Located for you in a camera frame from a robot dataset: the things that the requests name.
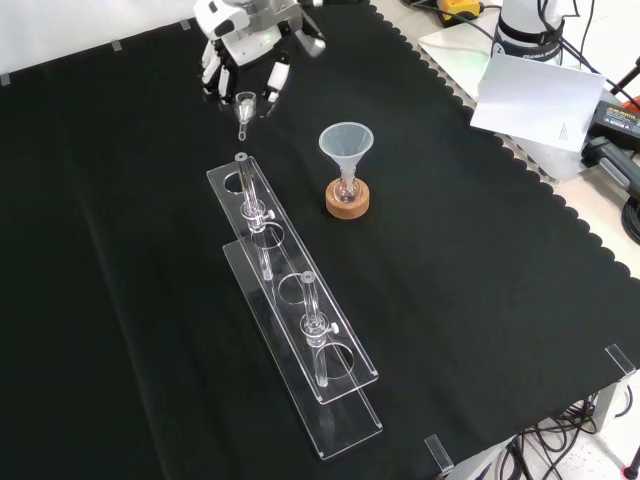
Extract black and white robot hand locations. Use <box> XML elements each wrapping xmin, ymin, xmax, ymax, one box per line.
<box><xmin>193</xmin><ymin>0</ymin><xmax>329</xmax><ymax>119</ymax></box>

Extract clear plastic funnel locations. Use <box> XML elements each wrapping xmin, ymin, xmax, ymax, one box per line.
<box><xmin>318</xmin><ymin>121</ymin><xmax>374</xmax><ymax>187</ymax></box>

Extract round-bottom glass flask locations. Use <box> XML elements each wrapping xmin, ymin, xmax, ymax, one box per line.
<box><xmin>333</xmin><ymin>169</ymin><xmax>363</xmax><ymax>206</ymax></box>

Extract clear acrylic funnel stand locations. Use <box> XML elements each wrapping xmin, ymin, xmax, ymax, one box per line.
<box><xmin>205</xmin><ymin>151</ymin><xmax>385</xmax><ymax>462</ymax></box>

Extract pale board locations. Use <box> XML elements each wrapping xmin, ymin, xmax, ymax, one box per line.
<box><xmin>416</xmin><ymin>18</ymin><xmax>587</xmax><ymax>182</ymax></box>

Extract yellow stop button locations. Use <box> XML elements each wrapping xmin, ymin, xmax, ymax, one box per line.
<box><xmin>436</xmin><ymin>0</ymin><xmax>485</xmax><ymax>27</ymax></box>

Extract black bench cloth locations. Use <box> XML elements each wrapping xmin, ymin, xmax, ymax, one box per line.
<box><xmin>0</xmin><ymin>0</ymin><xmax>640</xmax><ymax>480</ymax></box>

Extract white paper sheet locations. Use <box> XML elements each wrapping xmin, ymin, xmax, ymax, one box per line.
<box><xmin>469</xmin><ymin>52</ymin><xmax>607</xmax><ymax>152</ymax></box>

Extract black power supply box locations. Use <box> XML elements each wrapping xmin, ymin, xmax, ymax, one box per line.
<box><xmin>579</xmin><ymin>97</ymin><xmax>640</xmax><ymax>151</ymax></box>

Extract black tripod with red joint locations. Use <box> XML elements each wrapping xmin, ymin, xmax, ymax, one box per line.
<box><xmin>606</xmin><ymin>53</ymin><xmax>640</xmax><ymax>107</ymax></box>

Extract clear acrylic cloth clip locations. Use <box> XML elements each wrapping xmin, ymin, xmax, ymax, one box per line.
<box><xmin>423</xmin><ymin>433</ymin><xmax>455</xmax><ymax>474</ymax></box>
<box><xmin>604</xmin><ymin>344</ymin><xmax>640</xmax><ymax>376</ymax></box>

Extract cork ring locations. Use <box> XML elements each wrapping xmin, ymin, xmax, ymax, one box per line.
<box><xmin>324</xmin><ymin>178</ymin><xmax>374</xmax><ymax>221</ymax></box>

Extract black stop button cable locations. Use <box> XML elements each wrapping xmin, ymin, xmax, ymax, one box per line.
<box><xmin>408</xmin><ymin>0</ymin><xmax>501</xmax><ymax>49</ymax></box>

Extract black clamp handle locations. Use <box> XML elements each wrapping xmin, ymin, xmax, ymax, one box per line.
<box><xmin>581</xmin><ymin>135</ymin><xmax>640</xmax><ymax>194</ymax></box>

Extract black cable bundle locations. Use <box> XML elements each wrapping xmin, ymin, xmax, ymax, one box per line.
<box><xmin>492</xmin><ymin>392</ymin><xmax>640</xmax><ymax>480</ymax></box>

